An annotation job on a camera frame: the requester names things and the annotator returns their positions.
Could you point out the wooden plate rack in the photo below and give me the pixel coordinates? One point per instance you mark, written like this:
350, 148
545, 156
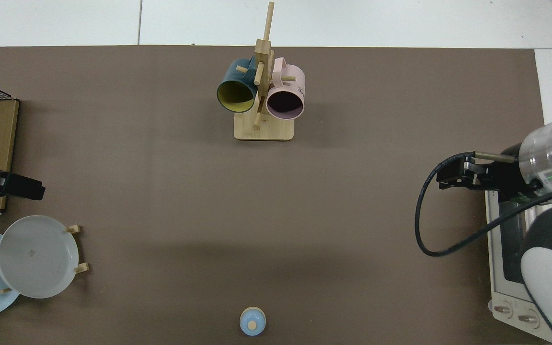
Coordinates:
82, 268

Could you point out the dark blue cup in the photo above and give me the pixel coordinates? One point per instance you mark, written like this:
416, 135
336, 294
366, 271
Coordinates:
230, 76

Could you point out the pale toaster oven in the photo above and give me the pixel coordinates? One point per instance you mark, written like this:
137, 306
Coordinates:
501, 268

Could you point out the small blue round bell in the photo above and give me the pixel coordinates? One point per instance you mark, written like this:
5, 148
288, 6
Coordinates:
252, 321

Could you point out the pink cup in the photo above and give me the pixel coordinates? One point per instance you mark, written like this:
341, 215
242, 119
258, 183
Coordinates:
295, 84

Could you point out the grey plate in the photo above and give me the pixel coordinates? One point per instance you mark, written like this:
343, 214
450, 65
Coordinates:
36, 256

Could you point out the wooden cup stand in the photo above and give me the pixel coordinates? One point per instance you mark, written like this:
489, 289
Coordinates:
269, 132

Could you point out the brown table cloth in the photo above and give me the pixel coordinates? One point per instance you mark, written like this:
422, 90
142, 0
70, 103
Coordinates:
209, 201

